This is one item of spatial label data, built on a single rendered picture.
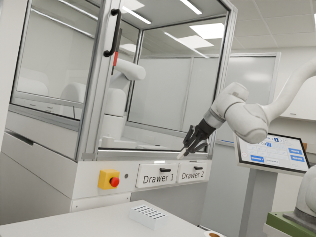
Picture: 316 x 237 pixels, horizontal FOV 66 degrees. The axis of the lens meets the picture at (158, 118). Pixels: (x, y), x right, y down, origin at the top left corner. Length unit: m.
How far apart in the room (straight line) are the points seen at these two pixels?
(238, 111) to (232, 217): 2.09
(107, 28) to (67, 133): 0.45
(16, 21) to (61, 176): 0.65
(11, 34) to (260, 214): 1.85
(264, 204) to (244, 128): 1.17
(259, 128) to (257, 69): 2.02
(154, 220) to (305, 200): 0.68
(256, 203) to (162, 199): 0.84
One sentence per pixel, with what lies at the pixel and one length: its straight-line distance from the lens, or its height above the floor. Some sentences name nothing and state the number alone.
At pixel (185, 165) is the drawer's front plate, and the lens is 1.46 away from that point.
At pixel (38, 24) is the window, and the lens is 1.63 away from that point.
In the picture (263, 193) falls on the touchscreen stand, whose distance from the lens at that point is 2.01.
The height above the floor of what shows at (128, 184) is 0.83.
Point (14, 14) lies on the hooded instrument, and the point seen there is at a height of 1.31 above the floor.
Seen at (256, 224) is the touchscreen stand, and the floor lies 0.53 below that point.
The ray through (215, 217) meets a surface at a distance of 3.03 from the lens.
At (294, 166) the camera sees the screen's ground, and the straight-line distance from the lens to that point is 1.97.
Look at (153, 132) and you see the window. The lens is 1.24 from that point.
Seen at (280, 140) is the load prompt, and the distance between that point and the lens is 2.06.
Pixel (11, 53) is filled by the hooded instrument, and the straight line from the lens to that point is 0.61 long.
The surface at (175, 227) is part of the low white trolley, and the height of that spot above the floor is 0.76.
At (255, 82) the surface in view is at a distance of 2.87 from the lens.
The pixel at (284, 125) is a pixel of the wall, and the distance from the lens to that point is 4.76.
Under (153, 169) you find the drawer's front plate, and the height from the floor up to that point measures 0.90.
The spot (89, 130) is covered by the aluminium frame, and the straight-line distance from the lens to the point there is 0.98.
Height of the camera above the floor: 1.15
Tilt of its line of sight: level
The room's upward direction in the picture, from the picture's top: 10 degrees clockwise
